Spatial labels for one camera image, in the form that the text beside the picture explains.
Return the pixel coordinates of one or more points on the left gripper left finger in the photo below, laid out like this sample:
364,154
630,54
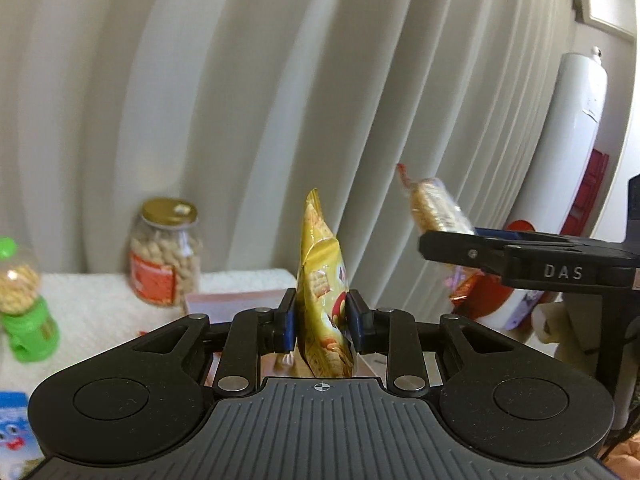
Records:
251,334

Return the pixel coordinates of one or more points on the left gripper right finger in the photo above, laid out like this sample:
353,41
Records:
392,333

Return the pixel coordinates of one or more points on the green gumball snack dispenser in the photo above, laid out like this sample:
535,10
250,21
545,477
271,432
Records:
31,330

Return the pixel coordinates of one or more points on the yellow snack bag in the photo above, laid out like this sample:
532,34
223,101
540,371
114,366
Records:
321,292

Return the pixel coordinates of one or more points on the white lace bedspread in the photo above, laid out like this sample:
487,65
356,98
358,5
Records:
96,312

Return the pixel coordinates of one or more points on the blue seaweed snack bag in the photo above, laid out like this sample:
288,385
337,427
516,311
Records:
19,450

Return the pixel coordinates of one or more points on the peanut jar gold lid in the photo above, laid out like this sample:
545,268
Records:
165,252

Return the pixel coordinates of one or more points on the red mouse-ear container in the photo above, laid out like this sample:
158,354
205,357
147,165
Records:
484,299

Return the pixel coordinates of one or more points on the clear cracker pack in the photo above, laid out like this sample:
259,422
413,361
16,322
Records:
433,209

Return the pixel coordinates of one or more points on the beige curtain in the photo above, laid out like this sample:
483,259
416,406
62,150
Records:
244,106

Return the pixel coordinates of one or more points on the pink cardboard box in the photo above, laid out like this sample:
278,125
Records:
223,307

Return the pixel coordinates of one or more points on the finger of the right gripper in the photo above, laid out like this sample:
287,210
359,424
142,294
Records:
484,253
506,237

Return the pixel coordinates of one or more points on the white cylinder appliance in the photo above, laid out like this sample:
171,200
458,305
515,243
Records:
563,150

